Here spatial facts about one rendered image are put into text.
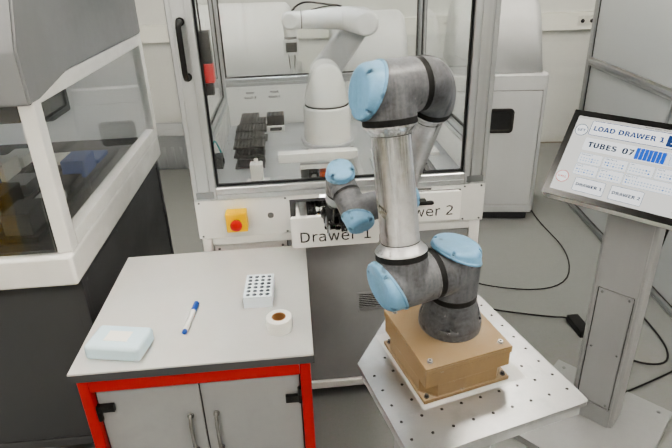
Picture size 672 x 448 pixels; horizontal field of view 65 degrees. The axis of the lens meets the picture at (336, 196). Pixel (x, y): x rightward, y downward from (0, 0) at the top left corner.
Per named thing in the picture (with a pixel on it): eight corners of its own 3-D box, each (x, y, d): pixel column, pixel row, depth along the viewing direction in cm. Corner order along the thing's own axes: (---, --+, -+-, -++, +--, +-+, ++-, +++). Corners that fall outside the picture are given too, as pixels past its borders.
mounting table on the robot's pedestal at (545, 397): (582, 438, 125) (590, 400, 120) (411, 500, 112) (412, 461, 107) (475, 325, 164) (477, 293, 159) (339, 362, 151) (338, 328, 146)
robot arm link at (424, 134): (457, 39, 115) (400, 190, 151) (413, 43, 110) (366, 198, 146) (486, 71, 108) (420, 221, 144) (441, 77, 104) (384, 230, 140)
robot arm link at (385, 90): (450, 306, 117) (433, 52, 105) (391, 325, 112) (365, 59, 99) (420, 288, 128) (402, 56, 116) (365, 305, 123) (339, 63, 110)
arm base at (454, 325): (494, 328, 128) (499, 295, 124) (445, 351, 121) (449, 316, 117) (452, 296, 140) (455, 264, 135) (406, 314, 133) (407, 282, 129)
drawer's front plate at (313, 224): (379, 242, 177) (379, 212, 173) (292, 248, 175) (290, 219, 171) (378, 240, 179) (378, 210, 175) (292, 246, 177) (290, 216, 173)
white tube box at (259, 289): (272, 307, 156) (271, 296, 154) (244, 308, 156) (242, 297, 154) (274, 283, 167) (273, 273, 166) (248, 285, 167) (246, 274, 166)
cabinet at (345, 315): (470, 387, 227) (486, 219, 194) (227, 409, 220) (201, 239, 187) (419, 269, 313) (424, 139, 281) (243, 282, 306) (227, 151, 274)
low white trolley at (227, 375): (325, 544, 168) (313, 354, 137) (124, 566, 164) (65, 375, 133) (315, 404, 221) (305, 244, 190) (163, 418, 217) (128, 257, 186)
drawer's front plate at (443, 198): (459, 218, 191) (461, 190, 187) (380, 224, 189) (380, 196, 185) (458, 216, 193) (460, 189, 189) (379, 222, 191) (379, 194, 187)
